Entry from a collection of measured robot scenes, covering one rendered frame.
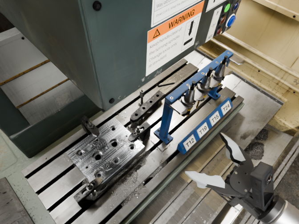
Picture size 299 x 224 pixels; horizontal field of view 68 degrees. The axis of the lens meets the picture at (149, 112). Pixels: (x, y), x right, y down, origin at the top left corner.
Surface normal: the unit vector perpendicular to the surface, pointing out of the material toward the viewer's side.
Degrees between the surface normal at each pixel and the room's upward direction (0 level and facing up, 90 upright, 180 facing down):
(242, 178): 0
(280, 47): 90
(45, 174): 0
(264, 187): 60
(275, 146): 17
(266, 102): 25
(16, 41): 91
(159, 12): 90
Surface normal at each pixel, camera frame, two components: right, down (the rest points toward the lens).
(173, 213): -0.05, -0.50
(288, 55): -0.71, 0.56
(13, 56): 0.70, 0.60
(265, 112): -0.25, -0.29
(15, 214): 0.33, -0.75
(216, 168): 0.14, -0.65
